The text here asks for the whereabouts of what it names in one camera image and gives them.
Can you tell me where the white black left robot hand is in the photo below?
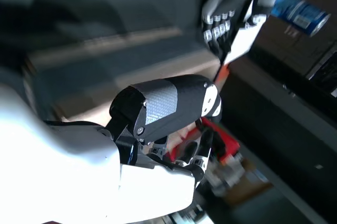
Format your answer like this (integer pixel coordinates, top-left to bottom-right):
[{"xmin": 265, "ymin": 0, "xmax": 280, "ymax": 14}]
[{"xmin": 201, "ymin": 0, "xmax": 292, "ymax": 66}]

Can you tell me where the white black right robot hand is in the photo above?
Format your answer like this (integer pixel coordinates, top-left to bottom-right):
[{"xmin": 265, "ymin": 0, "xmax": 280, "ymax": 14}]
[{"xmin": 0, "ymin": 74, "xmax": 223, "ymax": 224}]

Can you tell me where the blue beverage can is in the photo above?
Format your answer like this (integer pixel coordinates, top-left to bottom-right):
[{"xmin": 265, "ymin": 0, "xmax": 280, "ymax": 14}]
[{"xmin": 270, "ymin": 0, "xmax": 331, "ymax": 37}]

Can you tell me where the red box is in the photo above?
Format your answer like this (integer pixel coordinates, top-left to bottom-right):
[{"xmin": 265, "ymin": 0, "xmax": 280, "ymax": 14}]
[{"xmin": 168, "ymin": 117, "xmax": 241, "ymax": 165}]

